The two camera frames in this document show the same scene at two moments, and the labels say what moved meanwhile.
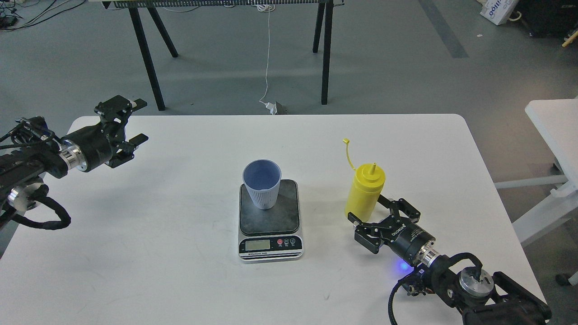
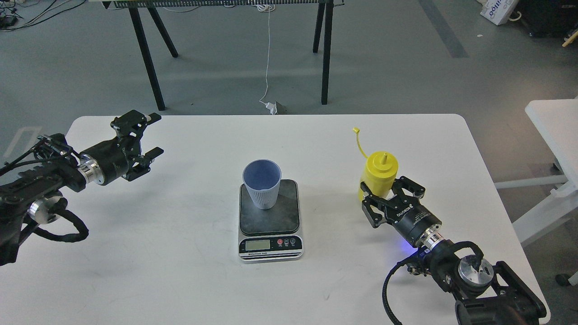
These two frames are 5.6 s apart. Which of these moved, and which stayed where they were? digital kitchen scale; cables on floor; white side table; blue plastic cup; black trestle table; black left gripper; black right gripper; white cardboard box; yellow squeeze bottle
Moved: black right gripper; yellow squeeze bottle; black left gripper
Stayed: cables on floor; black trestle table; white side table; white cardboard box; digital kitchen scale; blue plastic cup
